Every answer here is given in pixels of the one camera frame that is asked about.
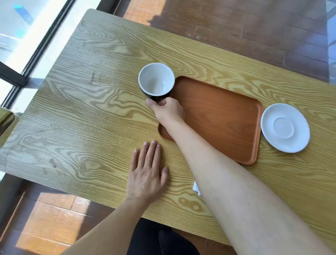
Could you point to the person's left forearm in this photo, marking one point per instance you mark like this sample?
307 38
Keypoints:
110 231

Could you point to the person's black trousers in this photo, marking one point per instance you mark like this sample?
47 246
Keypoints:
152 241

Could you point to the white saucer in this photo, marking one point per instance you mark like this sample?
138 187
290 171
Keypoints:
286 128

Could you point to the black window frame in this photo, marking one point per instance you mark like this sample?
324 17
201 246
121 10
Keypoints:
49 36

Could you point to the black cup with white inside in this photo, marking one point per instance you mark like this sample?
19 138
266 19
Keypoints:
156 78

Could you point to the person's right forearm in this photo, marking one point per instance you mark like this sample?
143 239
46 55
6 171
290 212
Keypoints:
236 199

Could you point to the brown wooden tray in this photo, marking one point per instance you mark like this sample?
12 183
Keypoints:
220 115

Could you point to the glossy tan chair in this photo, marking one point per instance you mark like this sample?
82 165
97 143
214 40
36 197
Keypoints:
5 123

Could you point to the person's right hand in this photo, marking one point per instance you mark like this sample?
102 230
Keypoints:
169 111

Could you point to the person's left hand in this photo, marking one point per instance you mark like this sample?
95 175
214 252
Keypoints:
144 178

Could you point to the white napkin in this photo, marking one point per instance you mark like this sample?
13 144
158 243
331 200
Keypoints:
195 187

